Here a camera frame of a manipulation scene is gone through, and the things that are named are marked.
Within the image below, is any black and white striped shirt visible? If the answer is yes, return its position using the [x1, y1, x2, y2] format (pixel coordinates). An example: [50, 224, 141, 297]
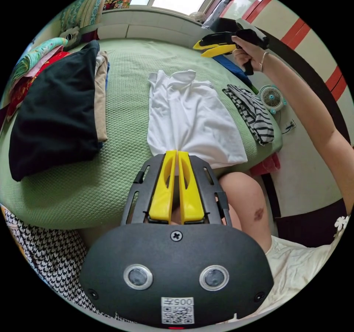
[222, 84, 275, 146]

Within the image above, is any white t-shirt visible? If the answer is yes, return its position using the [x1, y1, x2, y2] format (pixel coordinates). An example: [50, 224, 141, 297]
[147, 69, 248, 170]

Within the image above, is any small teal fan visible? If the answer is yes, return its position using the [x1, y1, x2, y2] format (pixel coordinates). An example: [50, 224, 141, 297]
[259, 85, 287, 115]

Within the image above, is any pile of clothes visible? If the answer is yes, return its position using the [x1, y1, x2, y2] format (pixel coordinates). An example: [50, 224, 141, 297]
[0, 37, 110, 183]

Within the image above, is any green patterned curtain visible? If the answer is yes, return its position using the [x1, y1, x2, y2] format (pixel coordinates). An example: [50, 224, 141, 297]
[59, 0, 114, 32]

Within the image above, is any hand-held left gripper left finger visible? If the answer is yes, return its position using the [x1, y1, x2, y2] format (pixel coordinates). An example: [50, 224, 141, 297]
[148, 150, 177, 224]

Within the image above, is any plush toy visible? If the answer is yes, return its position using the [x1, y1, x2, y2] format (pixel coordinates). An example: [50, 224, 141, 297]
[59, 26, 83, 51]

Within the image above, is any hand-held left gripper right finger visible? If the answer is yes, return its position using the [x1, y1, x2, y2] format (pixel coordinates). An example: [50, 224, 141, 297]
[178, 150, 205, 225]

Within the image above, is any person's body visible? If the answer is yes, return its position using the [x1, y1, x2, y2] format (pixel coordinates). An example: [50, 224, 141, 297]
[218, 171, 350, 320]

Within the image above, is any colourful printed bag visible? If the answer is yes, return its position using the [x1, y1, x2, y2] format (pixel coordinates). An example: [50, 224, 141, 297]
[103, 0, 134, 11]

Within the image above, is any red cloth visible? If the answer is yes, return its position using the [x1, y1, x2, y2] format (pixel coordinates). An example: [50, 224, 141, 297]
[250, 152, 281, 176]

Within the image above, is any bed with green mat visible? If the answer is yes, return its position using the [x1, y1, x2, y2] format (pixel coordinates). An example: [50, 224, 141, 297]
[0, 38, 284, 231]

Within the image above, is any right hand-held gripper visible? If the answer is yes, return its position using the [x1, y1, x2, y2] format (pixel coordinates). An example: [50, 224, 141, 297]
[193, 29, 270, 76]

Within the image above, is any blue cloth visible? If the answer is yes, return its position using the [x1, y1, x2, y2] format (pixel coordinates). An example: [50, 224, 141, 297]
[213, 54, 259, 94]

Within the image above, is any person's right forearm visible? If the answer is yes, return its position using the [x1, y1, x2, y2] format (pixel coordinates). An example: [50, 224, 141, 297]
[260, 51, 354, 218]

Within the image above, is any person's right hand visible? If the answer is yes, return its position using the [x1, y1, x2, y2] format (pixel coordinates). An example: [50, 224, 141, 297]
[231, 35, 268, 72]

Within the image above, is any houndstooth patterned cloth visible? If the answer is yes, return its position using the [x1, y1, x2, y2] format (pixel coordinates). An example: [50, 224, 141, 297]
[3, 209, 133, 323]

